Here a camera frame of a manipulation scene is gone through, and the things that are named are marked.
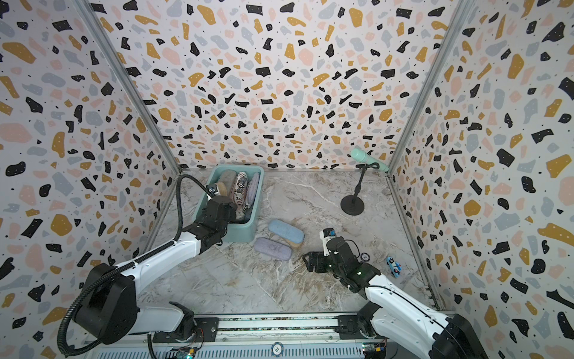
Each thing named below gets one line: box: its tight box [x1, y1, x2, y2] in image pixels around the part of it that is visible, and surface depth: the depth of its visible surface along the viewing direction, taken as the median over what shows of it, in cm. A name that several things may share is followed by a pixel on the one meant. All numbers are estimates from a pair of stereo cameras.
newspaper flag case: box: [231, 171, 249, 211], surface depth 95 cm
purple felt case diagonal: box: [247, 172, 261, 208], surface depth 92 cm
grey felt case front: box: [218, 169, 237, 197], surface depth 97 cm
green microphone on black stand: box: [340, 148, 390, 216], surface depth 108 cm
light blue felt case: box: [268, 218, 305, 244], surface depth 94 cm
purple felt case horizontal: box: [254, 237, 293, 262], surface depth 92 cm
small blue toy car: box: [386, 255, 403, 279], surface depth 89 cm
